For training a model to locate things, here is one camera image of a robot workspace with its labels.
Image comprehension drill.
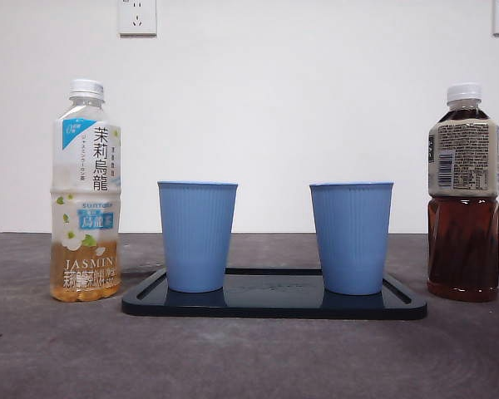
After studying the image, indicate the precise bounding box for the dark blue rectangular tray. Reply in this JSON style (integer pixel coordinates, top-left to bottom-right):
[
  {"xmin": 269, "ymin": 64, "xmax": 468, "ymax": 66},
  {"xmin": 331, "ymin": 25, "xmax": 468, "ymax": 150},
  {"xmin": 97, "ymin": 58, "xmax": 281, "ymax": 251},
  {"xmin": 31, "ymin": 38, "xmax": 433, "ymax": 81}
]
[{"xmin": 121, "ymin": 267, "xmax": 428, "ymax": 320}]

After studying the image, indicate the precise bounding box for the dark tea bottle beige label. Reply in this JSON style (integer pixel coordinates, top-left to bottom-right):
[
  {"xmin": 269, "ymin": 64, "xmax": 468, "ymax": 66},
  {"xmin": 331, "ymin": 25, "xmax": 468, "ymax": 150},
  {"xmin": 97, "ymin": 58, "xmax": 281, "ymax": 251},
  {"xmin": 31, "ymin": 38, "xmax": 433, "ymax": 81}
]
[{"xmin": 426, "ymin": 81, "xmax": 499, "ymax": 303}]

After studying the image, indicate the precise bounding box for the blue ribbed plastic cup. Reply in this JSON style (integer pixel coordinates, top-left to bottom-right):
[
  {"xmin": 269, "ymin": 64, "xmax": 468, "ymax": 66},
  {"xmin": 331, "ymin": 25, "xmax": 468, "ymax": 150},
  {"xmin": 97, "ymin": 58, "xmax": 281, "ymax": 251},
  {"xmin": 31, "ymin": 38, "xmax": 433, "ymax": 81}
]
[
  {"xmin": 156, "ymin": 180, "xmax": 239, "ymax": 293},
  {"xmin": 308, "ymin": 180, "xmax": 395, "ymax": 296}
]

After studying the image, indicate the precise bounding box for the jasmine tea bottle white label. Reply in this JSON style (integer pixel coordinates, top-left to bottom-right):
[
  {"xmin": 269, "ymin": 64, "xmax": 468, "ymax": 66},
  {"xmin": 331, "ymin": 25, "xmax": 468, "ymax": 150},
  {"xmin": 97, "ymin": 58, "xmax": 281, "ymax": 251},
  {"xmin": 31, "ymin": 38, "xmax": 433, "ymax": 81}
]
[{"xmin": 48, "ymin": 78, "xmax": 123, "ymax": 303}]

